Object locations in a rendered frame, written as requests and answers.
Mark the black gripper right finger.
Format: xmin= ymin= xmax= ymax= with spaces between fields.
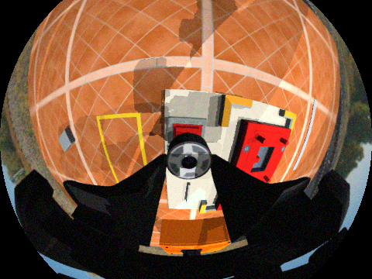
xmin=211 ymin=155 xmax=310 ymax=244

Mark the black wheel with grey hub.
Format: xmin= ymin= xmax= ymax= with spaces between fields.
xmin=165 ymin=133 xmax=213 ymax=180

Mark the yellow rectangular outline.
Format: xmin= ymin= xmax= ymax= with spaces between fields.
xmin=96 ymin=112 xmax=146 ymax=183

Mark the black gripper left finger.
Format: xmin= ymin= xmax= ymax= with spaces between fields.
xmin=63 ymin=154 xmax=167 ymax=247

